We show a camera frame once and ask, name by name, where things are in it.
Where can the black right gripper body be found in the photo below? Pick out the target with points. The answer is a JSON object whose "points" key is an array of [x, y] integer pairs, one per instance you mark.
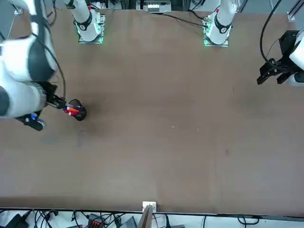
{"points": [[50, 91]]}

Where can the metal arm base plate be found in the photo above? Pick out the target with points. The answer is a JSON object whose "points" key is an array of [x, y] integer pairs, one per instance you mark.
{"points": [[101, 23], [205, 35]]}

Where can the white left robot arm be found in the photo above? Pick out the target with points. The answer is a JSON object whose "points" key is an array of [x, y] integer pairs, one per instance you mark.
{"points": [[222, 23]]}

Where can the black mesh pen holder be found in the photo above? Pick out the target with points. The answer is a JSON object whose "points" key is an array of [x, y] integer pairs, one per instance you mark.
{"points": [[80, 116]]}

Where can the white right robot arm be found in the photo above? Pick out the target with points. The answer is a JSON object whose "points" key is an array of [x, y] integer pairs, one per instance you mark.
{"points": [[14, 59]]}

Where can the power strip with red switches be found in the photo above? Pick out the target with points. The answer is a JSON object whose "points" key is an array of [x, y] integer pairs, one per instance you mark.
{"points": [[96, 221]]}

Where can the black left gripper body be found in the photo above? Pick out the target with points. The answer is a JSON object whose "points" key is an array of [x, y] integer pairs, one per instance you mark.
{"points": [[287, 44]]}

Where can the orange marker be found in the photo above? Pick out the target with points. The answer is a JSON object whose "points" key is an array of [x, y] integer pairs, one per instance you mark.
{"points": [[74, 112]]}

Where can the grey power strip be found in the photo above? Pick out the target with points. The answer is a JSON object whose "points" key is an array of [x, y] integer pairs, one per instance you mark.
{"points": [[156, 6]]}

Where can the aluminium frame post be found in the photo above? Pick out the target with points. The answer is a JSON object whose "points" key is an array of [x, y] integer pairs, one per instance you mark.
{"points": [[293, 13], [148, 213], [19, 12]]}

